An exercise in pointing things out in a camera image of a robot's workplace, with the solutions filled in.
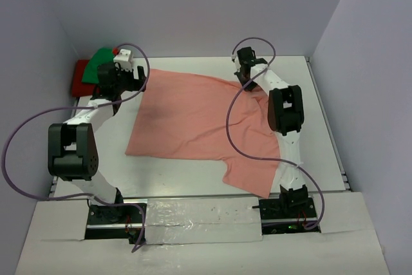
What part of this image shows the salmon pink t-shirt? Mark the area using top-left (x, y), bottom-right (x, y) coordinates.
top-left (126, 69), bottom-right (280, 198)

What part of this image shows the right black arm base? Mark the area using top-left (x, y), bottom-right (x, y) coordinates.
top-left (252, 198), bottom-right (321, 235)

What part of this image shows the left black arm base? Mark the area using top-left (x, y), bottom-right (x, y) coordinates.
top-left (84, 203), bottom-right (146, 245)

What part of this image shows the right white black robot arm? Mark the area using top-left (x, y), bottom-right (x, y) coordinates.
top-left (232, 47), bottom-right (308, 218)

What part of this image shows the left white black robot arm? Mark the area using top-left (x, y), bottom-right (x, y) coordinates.
top-left (48, 62), bottom-right (149, 223)

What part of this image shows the green folded t-shirt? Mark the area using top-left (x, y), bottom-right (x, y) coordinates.
top-left (82, 48), bottom-right (114, 84)

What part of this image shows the red folded t-shirt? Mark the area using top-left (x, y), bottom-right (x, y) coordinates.
top-left (71, 59), bottom-right (98, 97)

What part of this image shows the silver tape patch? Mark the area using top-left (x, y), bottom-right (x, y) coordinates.
top-left (145, 197), bottom-right (263, 245)

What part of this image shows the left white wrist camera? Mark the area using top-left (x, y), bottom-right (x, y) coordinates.
top-left (112, 48), bottom-right (133, 72)

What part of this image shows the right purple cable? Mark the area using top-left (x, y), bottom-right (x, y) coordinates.
top-left (225, 36), bottom-right (326, 231)

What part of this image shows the purple cable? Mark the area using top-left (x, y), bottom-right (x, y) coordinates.
top-left (225, 36), bottom-right (326, 231)
top-left (2, 42), bottom-right (151, 253)

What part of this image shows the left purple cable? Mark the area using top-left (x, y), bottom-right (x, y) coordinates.
top-left (2, 42), bottom-right (151, 253)

